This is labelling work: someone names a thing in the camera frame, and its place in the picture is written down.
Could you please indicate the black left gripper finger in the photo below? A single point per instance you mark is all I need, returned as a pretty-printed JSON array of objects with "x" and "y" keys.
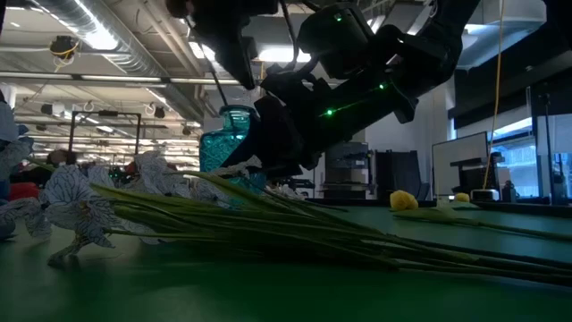
[{"x": 241, "y": 62}]

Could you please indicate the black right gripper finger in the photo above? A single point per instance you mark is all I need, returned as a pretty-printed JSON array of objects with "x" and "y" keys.
[{"x": 281, "y": 143}]

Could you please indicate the white artificial flower bunch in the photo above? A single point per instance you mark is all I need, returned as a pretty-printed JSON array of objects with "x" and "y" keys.
[{"x": 268, "y": 223}]

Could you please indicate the yellow artificial tulip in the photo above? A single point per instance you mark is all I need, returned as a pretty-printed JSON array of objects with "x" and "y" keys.
[
  {"x": 462, "y": 197},
  {"x": 402, "y": 200}
]

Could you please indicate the blue artificial flower bunch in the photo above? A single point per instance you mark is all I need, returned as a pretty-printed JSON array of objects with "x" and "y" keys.
[{"x": 6, "y": 125}]

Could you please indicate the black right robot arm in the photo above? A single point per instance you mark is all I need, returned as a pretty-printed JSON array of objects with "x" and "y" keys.
[{"x": 438, "y": 40}]

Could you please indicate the teal glass vase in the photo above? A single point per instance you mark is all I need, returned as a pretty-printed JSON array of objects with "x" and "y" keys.
[{"x": 219, "y": 147}]

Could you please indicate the bright ceiling light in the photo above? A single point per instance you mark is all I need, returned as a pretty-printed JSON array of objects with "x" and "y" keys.
[
  {"x": 281, "y": 54},
  {"x": 201, "y": 51}
]

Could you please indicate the black cabinet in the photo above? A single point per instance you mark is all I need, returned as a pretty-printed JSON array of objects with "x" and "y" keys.
[{"x": 346, "y": 170}]

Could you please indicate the black panel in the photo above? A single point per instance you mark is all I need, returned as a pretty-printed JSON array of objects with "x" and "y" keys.
[{"x": 397, "y": 174}]

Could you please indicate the white board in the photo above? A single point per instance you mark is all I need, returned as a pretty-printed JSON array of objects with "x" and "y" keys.
[{"x": 456, "y": 156}]

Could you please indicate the long ceiling light strip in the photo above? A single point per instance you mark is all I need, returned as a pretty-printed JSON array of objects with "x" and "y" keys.
[{"x": 120, "y": 78}]

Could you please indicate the white device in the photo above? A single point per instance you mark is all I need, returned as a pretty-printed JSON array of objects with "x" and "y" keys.
[{"x": 485, "y": 195}]

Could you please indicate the green table mat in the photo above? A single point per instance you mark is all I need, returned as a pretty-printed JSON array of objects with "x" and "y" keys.
[{"x": 286, "y": 299}]

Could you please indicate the dark bottle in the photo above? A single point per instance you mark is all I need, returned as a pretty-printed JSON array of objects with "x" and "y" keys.
[{"x": 507, "y": 192}]

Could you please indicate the person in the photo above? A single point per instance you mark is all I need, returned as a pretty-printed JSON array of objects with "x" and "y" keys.
[{"x": 58, "y": 158}]

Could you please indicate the red object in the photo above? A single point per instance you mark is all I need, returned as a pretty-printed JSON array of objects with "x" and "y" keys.
[{"x": 22, "y": 191}]

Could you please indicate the silver ventilation duct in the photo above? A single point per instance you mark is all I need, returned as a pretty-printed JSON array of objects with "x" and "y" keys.
[{"x": 134, "y": 53}]

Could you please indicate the black gantry frame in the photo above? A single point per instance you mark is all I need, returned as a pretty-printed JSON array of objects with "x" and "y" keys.
[{"x": 71, "y": 134}]

